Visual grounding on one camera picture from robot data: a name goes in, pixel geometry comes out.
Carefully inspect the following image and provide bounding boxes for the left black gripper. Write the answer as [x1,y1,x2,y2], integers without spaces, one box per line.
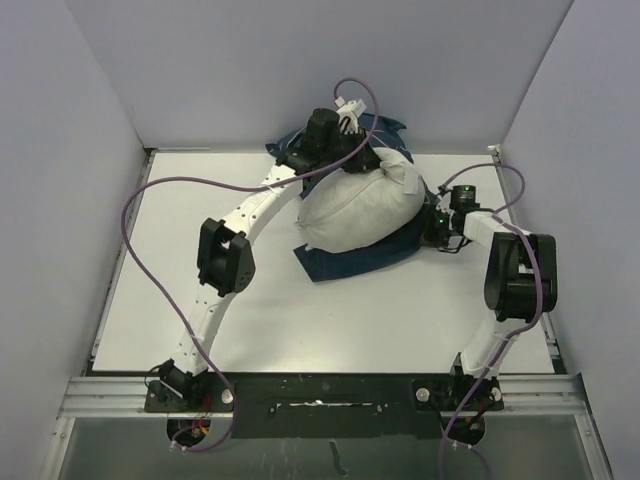
[320,126,381,173]

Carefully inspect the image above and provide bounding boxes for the white pillow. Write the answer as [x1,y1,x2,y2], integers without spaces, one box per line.
[296,147,426,254]

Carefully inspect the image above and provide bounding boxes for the dark blue embroidered pillowcase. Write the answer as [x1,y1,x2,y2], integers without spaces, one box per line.
[294,114,435,283]

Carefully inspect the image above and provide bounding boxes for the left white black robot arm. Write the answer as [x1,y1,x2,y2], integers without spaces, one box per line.
[159,100,380,411]

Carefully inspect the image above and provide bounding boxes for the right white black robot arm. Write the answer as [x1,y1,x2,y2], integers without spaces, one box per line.
[422,184,558,409]

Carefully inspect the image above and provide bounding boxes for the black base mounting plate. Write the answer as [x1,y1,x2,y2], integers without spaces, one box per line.
[144,373,504,444]

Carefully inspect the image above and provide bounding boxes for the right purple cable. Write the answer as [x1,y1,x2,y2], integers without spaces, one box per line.
[437,162,546,480]

